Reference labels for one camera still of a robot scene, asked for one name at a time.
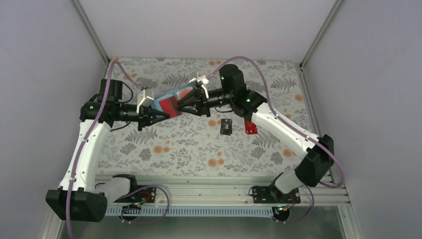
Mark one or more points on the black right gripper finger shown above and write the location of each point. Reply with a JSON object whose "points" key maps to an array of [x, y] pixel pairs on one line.
{"points": [[190, 99], [189, 109]]}

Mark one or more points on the blue card holder wallet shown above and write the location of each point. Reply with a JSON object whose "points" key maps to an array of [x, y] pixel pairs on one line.
{"points": [[174, 92]]}

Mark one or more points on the white card with red circle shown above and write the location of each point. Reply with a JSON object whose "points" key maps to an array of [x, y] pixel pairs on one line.
{"points": [[183, 93]]}

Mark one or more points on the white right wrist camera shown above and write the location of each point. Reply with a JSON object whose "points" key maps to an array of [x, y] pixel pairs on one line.
{"points": [[202, 81]]}

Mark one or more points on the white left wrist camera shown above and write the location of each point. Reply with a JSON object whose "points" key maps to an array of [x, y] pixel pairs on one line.
{"points": [[144, 98]]}

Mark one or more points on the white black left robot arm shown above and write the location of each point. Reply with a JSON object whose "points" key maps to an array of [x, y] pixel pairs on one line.
{"points": [[79, 197]]}

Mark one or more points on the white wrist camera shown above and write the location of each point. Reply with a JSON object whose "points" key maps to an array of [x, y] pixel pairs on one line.
{"points": [[144, 98], [202, 81]]}

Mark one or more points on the red credit card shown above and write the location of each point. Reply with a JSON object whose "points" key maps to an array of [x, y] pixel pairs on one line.
{"points": [[250, 128]]}

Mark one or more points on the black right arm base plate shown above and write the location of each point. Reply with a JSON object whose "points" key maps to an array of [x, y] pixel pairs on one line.
{"points": [[271, 195]]}

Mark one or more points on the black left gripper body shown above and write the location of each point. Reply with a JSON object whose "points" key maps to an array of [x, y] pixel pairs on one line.
{"points": [[142, 116]]}

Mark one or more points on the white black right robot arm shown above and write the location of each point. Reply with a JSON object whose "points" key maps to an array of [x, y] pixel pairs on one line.
{"points": [[316, 151]]}

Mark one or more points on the black credit card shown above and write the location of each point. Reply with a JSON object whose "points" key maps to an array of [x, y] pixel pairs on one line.
{"points": [[226, 126]]}

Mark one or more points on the aluminium rail base frame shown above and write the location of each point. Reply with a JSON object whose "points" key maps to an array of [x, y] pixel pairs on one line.
{"points": [[229, 191]]}

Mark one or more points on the white slotted cable duct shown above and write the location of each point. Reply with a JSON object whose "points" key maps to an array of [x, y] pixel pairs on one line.
{"points": [[201, 211]]}

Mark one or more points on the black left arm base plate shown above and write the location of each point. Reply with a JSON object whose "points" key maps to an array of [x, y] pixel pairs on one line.
{"points": [[143, 196]]}

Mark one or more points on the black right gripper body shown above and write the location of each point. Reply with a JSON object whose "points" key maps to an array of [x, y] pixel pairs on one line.
{"points": [[204, 107]]}

